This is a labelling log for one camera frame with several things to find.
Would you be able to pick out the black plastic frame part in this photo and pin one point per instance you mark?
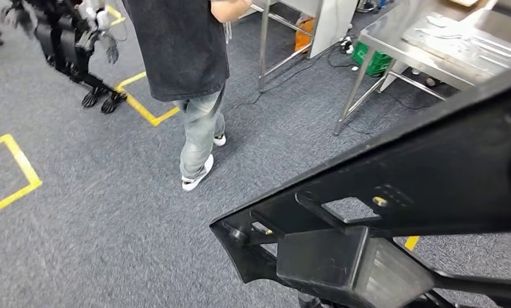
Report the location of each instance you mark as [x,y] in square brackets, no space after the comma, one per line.
[451,170]

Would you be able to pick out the stainless steel workbench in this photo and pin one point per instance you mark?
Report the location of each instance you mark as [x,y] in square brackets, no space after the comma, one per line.
[387,29]

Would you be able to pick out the yellow floor tape square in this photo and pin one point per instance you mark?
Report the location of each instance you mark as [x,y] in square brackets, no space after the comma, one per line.
[25,163]
[143,111]

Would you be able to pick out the orange object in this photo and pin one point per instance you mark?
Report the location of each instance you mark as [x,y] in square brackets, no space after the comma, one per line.
[303,40]

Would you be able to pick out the person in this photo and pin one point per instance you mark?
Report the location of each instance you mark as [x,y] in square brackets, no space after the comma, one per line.
[179,51]

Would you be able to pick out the white power strip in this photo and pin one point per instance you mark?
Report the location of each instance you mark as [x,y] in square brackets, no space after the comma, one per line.
[347,44]

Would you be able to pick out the white cabinet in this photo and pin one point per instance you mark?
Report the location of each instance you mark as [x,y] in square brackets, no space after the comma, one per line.
[336,21]

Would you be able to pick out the green plastic crate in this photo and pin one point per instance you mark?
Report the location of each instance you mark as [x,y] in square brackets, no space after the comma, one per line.
[383,63]

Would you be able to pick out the black humanoid robot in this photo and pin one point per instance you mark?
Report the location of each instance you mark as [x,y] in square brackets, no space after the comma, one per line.
[79,68]

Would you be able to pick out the silver aluminium plate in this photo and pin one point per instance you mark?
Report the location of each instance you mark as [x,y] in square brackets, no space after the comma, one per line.
[451,46]

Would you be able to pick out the steel frame table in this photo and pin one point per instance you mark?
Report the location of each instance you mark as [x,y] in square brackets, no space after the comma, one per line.
[263,42]

